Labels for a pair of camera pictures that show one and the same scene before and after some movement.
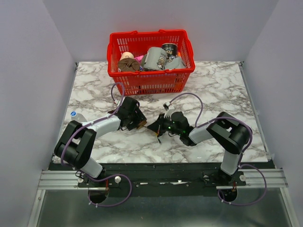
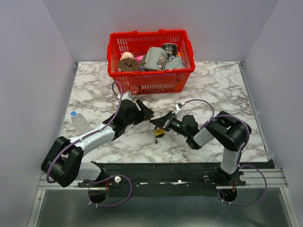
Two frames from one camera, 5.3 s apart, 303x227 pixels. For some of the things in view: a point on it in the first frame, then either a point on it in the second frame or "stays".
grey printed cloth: (155, 59) stays
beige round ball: (127, 55) stays
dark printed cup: (171, 49) stays
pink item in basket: (139, 58) stays
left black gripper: (139, 117) to (146, 113)
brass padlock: (142, 124) to (149, 106)
